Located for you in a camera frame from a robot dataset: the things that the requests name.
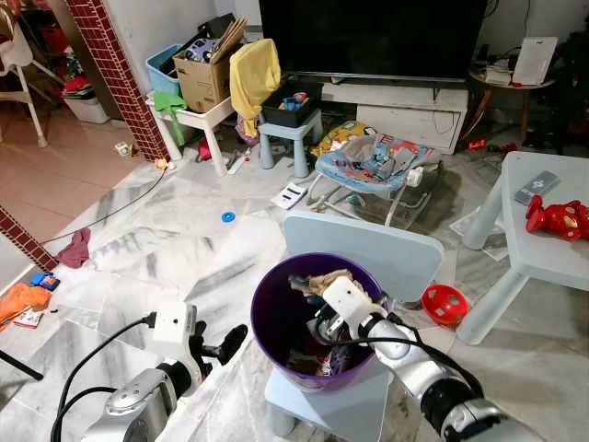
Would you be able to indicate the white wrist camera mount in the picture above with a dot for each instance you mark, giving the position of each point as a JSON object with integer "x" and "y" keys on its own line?
{"x": 173, "y": 330}
{"x": 348, "y": 302}

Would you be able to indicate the purple plastic rubbish bin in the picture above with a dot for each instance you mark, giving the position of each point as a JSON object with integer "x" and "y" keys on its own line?
{"x": 276, "y": 322}

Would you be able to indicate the white television cabinet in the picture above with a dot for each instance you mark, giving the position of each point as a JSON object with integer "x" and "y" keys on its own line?
{"x": 409, "y": 115}

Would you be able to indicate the black flat television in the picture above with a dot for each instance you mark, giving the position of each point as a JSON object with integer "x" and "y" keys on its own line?
{"x": 373, "y": 37}

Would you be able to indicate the white plastic basket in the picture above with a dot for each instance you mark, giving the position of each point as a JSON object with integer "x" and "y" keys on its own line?
{"x": 87, "y": 109}

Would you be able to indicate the brown paper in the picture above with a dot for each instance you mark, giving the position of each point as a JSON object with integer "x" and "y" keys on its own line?
{"x": 331, "y": 278}

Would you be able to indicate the pale blue stool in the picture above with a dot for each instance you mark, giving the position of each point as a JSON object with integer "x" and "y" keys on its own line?
{"x": 290, "y": 136}

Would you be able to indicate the colourful baby bouncer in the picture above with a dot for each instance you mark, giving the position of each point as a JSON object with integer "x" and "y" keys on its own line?
{"x": 368, "y": 166}

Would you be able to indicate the small blue packet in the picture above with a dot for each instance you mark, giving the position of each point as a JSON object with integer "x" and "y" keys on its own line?
{"x": 44, "y": 281}

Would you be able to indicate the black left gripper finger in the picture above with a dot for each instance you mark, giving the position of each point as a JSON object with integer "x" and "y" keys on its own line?
{"x": 235, "y": 341}
{"x": 199, "y": 331}

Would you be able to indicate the white low side table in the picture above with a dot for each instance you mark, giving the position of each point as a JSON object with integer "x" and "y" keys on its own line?
{"x": 207, "y": 120}

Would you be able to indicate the white high chair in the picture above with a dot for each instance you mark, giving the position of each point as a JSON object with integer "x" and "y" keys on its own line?
{"x": 18, "y": 64}

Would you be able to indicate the white flat device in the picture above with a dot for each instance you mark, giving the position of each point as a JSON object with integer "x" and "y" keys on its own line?
{"x": 536, "y": 61}

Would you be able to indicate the red toy ball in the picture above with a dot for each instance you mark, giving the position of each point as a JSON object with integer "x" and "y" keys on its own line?
{"x": 444, "y": 306}

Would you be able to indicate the red tiled pillar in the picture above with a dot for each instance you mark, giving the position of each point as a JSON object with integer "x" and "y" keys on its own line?
{"x": 115, "y": 74}

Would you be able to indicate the black storage box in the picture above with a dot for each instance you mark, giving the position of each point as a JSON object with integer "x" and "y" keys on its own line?
{"x": 290, "y": 112}

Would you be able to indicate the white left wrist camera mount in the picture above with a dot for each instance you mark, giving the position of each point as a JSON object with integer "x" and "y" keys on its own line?
{"x": 173, "y": 330}

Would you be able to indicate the white card with print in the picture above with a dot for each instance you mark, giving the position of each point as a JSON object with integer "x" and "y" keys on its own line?
{"x": 290, "y": 195}

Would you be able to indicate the red toy figure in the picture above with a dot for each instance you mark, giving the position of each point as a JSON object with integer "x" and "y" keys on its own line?
{"x": 557, "y": 219}

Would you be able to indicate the round dark side table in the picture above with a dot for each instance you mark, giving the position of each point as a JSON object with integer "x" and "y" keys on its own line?
{"x": 525, "y": 92}

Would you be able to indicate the brown cardboard box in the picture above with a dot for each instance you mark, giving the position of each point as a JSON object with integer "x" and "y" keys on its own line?
{"x": 202, "y": 83}

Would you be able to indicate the small pale kids table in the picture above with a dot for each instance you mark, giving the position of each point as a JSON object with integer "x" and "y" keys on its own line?
{"x": 543, "y": 262}

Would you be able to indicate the yellow cloth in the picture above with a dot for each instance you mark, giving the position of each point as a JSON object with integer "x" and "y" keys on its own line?
{"x": 255, "y": 78}

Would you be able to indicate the maroon cloth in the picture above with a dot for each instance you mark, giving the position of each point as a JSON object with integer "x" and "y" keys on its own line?
{"x": 75, "y": 249}

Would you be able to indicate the low red tiled kerb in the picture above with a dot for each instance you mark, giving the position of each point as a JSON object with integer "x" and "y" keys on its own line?
{"x": 23, "y": 238}

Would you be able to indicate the orange cloth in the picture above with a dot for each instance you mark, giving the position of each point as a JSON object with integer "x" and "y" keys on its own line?
{"x": 20, "y": 300}

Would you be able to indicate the grey remote control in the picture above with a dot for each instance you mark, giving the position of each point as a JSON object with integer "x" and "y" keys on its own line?
{"x": 537, "y": 187}

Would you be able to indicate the blue plastic basket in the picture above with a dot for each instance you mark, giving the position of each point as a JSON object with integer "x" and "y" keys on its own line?
{"x": 161, "y": 69}

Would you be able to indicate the light blue kids chair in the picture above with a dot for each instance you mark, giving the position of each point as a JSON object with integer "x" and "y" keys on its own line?
{"x": 368, "y": 239}

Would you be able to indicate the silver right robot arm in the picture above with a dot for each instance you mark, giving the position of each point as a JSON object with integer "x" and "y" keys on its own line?
{"x": 433, "y": 378}

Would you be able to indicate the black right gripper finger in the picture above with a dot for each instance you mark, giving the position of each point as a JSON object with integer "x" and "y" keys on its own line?
{"x": 302, "y": 284}

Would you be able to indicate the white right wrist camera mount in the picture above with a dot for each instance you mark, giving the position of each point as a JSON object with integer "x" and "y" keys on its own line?
{"x": 348, "y": 302}

